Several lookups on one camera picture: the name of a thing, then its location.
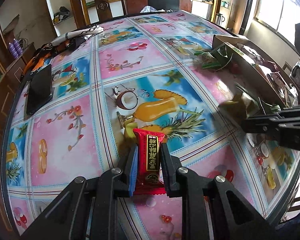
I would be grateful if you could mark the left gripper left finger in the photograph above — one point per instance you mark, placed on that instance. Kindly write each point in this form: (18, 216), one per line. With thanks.
(87, 208)

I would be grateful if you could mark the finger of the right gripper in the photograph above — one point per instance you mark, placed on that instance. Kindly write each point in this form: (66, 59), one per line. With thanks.
(287, 133)
(286, 118)

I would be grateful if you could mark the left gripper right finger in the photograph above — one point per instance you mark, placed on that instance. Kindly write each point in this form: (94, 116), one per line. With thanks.
(211, 208)

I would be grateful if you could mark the yellow triangular snack packet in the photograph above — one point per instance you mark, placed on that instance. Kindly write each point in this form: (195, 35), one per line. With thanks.
(245, 104)

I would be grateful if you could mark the dark red snack bag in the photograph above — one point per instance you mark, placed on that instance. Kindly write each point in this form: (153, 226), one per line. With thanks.
(272, 66)

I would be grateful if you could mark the red candy bar packet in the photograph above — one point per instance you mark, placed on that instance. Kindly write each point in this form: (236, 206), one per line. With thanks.
(148, 175)

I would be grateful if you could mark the dark green snack bag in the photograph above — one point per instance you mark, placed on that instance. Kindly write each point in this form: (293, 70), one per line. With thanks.
(216, 59)

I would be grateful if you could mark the cardboard box tray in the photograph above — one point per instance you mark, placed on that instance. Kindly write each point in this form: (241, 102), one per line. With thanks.
(252, 71)

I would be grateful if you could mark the electric kettle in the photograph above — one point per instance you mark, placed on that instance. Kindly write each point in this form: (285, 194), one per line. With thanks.
(219, 19)

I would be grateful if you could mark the colourful plastic tablecloth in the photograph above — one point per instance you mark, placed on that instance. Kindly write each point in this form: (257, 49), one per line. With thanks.
(141, 72)

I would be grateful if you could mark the purple bottles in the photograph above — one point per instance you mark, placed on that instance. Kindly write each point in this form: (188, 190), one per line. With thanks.
(15, 48)

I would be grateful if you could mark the patterned cloth bag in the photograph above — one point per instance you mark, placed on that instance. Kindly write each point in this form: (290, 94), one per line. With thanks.
(67, 42)

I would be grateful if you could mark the white plastic bag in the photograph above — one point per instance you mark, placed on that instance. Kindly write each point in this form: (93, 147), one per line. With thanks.
(149, 8)

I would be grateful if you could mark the wooden chair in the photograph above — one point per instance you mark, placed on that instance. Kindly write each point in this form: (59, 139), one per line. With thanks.
(102, 2)

